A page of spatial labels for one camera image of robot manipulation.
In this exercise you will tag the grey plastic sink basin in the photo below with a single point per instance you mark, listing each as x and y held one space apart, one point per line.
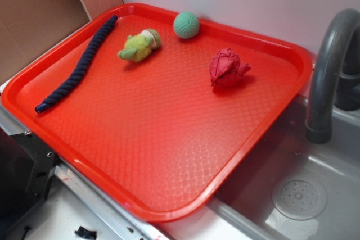
242 208

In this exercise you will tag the teal knitted ball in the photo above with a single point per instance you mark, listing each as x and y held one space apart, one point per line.
186 25

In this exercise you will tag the brown cardboard panel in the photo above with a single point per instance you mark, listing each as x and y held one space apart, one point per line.
29 28

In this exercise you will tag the grey toy faucet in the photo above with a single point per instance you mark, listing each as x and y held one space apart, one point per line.
335 81

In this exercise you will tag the green plush toy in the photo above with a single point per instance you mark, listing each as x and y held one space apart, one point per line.
139 47

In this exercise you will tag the red plastic tray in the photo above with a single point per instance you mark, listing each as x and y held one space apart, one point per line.
155 135

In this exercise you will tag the grey sink drain strainer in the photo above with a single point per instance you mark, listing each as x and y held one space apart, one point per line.
299 197

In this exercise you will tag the black metal bracket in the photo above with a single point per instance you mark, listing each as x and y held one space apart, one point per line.
27 165

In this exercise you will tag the red crumpled cloth ball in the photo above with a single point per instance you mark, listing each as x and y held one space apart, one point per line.
226 68

